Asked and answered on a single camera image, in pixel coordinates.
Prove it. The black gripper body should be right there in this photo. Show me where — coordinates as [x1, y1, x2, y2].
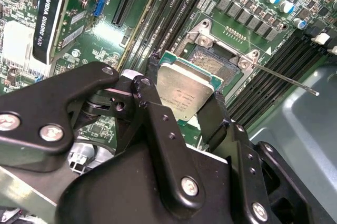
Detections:
[56, 145, 245, 224]

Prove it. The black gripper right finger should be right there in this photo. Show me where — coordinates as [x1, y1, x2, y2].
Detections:
[196, 90, 316, 224]

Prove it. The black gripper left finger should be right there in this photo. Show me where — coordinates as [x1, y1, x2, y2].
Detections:
[0, 53, 207, 210]

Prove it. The metal wire locking lever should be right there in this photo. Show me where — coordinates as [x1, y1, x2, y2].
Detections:
[250, 60, 320, 96]

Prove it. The silver CPU plate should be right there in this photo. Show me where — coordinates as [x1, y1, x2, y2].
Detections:
[155, 50, 224, 126]

